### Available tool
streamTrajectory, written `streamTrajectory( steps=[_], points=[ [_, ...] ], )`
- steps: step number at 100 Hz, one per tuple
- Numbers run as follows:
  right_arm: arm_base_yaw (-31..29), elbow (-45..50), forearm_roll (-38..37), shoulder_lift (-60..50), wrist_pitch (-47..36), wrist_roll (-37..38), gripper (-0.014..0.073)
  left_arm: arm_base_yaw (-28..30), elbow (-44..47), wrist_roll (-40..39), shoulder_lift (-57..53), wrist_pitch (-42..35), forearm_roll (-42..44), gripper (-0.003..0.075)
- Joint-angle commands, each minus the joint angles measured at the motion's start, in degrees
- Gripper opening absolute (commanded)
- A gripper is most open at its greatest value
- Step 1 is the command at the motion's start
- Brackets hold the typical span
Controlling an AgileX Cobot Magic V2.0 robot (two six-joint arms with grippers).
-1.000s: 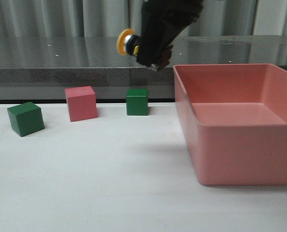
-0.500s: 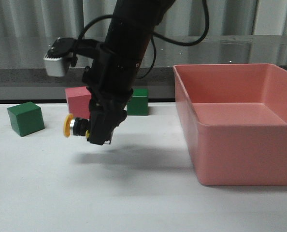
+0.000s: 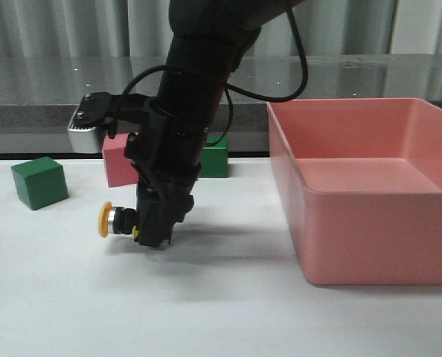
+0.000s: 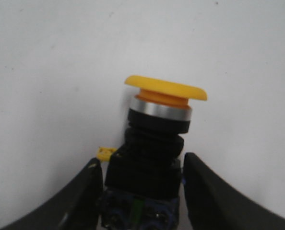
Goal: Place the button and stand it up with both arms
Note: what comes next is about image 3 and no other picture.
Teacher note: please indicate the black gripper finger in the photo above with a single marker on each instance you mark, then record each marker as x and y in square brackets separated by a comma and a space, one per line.
[179, 203]
[152, 229]

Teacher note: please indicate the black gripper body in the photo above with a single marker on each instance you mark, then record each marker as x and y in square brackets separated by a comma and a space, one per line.
[166, 147]

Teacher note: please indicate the yellow push button switch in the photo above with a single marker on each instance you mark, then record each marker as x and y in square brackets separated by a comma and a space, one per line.
[117, 220]

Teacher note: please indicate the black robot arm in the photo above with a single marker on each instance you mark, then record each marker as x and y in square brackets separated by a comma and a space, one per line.
[209, 41]

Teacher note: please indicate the green cube middle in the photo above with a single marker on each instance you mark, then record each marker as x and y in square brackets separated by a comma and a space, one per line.
[214, 160]

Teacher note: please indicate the green cube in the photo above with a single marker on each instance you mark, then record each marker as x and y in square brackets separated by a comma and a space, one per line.
[40, 182]
[214, 160]

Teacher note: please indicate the pink cube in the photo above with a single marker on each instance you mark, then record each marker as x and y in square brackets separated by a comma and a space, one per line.
[118, 168]

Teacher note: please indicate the green cube far left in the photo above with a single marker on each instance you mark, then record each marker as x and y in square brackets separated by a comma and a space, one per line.
[40, 182]

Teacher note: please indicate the grey stone counter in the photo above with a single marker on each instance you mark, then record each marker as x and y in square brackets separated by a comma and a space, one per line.
[39, 95]

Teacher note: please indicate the pink plastic bin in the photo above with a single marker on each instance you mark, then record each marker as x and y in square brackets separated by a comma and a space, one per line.
[360, 181]

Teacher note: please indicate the grey curtain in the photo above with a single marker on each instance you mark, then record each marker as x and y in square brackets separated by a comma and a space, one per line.
[141, 28]

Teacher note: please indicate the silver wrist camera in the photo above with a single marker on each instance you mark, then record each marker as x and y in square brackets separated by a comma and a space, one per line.
[85, 129]

